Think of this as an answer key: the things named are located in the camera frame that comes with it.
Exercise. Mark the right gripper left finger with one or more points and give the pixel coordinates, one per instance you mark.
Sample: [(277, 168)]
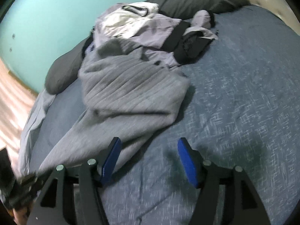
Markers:
[(55, 203)]

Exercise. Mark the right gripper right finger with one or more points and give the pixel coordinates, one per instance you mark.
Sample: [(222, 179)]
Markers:
[(242, 203)]

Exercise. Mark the grey knit sweater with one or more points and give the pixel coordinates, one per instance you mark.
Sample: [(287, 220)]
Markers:
[(127, 96)]

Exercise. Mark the person's left hand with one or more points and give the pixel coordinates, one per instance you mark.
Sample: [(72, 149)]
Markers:
[(21, 216)]

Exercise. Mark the light blue bed sheet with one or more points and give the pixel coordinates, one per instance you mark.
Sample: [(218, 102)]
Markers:
[(31, 129)]

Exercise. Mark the blue patterned bedspread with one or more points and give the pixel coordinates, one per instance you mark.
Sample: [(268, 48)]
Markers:
[(242, 108)]

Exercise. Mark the lavender and black jacket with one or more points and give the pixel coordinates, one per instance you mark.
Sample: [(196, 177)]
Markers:
[(154, 33)]

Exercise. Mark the dark grey long pillow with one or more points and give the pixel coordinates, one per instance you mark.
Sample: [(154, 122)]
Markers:
[(64, 70)]

